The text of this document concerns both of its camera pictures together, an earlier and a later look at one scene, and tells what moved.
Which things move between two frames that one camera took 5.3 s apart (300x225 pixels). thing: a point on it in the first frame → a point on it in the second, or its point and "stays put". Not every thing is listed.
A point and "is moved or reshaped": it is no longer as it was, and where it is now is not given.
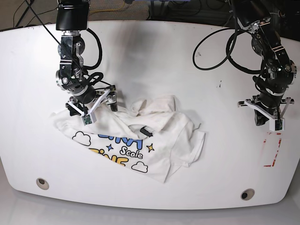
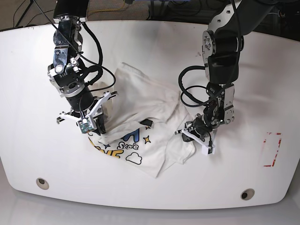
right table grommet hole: x=247 y=194 stays put
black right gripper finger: x=259 y=118 → x=186 y=138
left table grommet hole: x=42 y=183 stays put
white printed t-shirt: x=155 y=137 is moved or reshaped
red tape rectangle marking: x=264 y=141 stays put
